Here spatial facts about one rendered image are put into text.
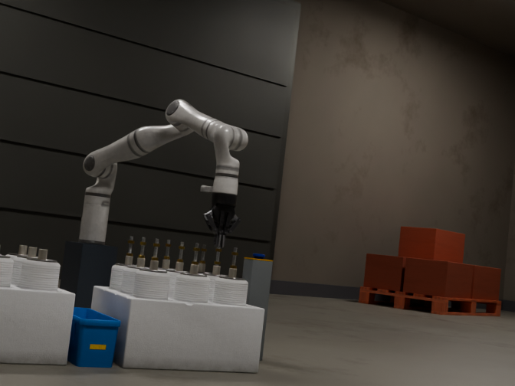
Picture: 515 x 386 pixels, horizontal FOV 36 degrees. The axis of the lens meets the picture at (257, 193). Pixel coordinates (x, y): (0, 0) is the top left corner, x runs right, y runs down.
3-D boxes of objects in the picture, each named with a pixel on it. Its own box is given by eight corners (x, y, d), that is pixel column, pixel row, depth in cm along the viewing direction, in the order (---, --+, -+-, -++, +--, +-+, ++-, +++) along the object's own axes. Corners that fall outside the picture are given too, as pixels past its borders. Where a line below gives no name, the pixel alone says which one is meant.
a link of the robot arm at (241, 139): (254, 132, 237) (231, 122, 248) (230, 127, 232) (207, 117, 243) (247, 155, 238) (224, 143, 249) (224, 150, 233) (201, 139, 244)
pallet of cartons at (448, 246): (432, 305, 796) (438, 233, 802) (522, 319, 716) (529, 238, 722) (339, 299, 714) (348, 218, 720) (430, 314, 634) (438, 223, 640)
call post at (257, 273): (232, 356, 248) (243, 258, 251) (252, 357, 251) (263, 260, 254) (241, 360, 242) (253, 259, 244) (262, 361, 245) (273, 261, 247)
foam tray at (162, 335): (86, 345, 236) (93, 285, 238) (205, 351, 253) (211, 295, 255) (123, 368, 201) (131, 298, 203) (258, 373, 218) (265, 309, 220)
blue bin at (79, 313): (46, 348, 222) (51, 305, 223) (83, 349, 227) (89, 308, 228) (74, 367, 195) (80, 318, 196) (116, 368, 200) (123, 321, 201)
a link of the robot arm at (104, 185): (104, 155, 292) (98, 201, 291) (84, 150, 285) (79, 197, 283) (122, 155, 287) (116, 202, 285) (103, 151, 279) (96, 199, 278)
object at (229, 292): (224, 339, 229) (231, 278, 230) (248, 345, 223) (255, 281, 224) (201, 340, 222) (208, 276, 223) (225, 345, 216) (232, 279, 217)
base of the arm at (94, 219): (74, 241, 284) (80, 194, 285) (97, 243, 289) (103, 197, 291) (86, 243, 277) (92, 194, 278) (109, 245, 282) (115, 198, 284)
